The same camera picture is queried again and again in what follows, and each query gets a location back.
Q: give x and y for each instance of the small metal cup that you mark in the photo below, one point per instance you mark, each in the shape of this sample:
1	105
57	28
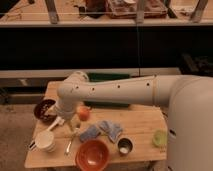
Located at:
125	146

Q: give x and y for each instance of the dark brown bowl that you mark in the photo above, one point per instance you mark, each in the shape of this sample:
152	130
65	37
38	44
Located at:
40	111

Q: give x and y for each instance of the white paper cup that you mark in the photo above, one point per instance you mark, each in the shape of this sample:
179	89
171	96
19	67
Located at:
45	141

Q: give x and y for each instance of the orange bowl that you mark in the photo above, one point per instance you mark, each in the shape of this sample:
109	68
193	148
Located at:
92	155

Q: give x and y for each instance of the red apple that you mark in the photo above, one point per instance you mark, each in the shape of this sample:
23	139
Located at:
83	113

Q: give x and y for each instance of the green tray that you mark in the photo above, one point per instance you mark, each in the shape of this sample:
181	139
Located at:
100	77

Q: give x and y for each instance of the blue grey sponge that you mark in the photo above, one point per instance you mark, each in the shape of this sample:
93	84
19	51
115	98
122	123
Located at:
91	133

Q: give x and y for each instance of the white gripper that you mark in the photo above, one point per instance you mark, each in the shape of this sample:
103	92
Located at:
66	110

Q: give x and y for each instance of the white scoop brush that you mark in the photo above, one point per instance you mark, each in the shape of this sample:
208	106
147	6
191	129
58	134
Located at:
58	121

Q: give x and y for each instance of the blue grey cloth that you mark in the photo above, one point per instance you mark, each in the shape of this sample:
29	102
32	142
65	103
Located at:
113	130

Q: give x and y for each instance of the metal spoon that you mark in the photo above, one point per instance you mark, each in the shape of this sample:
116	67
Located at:
67	150

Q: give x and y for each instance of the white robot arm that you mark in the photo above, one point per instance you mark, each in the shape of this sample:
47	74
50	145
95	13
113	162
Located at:
188	98

